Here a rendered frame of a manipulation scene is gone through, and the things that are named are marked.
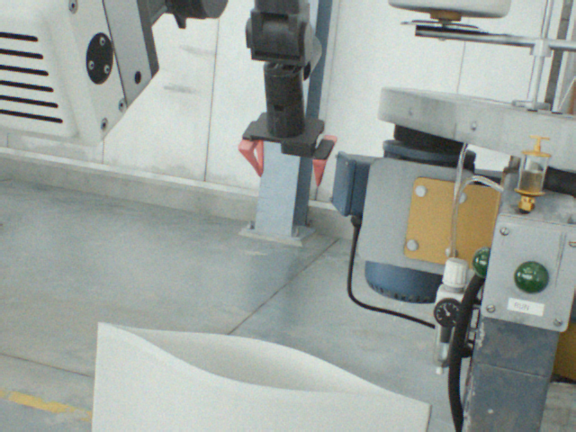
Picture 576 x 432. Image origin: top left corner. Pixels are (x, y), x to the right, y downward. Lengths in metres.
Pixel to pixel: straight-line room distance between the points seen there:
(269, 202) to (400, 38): 1.61
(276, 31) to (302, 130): 0.17
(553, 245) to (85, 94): 0.41
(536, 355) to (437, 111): 0.41
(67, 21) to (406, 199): 0.73
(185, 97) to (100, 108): 5.96
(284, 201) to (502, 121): 4.90
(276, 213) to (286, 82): 4.79
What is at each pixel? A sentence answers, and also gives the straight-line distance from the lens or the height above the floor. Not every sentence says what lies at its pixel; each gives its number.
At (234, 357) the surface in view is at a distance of 1.10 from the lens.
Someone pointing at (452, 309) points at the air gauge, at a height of 1.16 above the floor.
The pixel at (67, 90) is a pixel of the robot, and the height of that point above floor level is 1.41.
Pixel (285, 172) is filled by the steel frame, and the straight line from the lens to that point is 5.76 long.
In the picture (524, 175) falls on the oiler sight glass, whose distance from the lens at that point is 0.76.
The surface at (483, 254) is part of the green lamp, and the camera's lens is 0.71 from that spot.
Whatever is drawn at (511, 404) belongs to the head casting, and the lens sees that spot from 0.79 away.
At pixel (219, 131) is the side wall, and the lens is 6.41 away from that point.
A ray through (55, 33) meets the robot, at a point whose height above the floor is 1.45.
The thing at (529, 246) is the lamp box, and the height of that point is 1.31.
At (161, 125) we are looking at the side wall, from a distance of 6.63.
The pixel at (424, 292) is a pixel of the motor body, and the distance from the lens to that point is 1.21.
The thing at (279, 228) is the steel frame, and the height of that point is 0.10.
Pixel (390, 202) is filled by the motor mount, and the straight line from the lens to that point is 1.15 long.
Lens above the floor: 1.46
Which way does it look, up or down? 12 degrees down
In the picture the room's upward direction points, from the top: 7 degrees clockwise
